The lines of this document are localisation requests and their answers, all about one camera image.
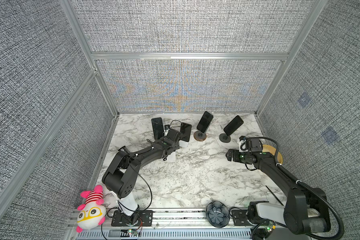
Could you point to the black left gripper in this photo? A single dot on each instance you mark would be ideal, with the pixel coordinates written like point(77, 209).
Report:
point(177, 144)

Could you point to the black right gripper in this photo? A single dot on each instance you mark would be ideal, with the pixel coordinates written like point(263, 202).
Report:
point(236, 152)

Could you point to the black phone white stand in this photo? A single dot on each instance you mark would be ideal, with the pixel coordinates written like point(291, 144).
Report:
point(186, 130)

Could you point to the black phone grey stand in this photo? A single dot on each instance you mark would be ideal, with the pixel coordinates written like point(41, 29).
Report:
point(233, 125)

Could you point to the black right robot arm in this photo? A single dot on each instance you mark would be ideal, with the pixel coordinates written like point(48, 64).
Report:
point(303, 213)

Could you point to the white front phone stand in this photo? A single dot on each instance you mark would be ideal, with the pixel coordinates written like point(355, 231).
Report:
point(170, 158)

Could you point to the grey round base phone stand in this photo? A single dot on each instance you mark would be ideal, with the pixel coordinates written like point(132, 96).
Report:
point(224, 138)

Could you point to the black phone wooden base stand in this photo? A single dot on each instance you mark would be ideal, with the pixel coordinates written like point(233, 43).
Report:
point(205, 122)

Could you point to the yellow rimmed wooden bowl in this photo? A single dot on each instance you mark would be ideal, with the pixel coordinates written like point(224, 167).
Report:
point(272, 150)

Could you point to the black thin stick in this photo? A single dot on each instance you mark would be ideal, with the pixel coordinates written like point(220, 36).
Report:
point(278, 200)

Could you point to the pink white plush toy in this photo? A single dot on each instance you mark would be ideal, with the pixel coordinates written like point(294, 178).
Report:
point(92, 212)

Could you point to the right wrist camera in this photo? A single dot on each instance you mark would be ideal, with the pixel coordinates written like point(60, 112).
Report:
point(250, 144)

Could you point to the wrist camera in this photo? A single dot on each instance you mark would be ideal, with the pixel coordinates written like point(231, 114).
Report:
point(166, 129)
point(250, 144)

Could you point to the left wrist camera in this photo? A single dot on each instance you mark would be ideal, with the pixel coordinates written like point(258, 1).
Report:
point(166, 129)

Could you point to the aluminium front rail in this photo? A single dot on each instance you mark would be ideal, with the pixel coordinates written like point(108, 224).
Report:
point(160, 224)

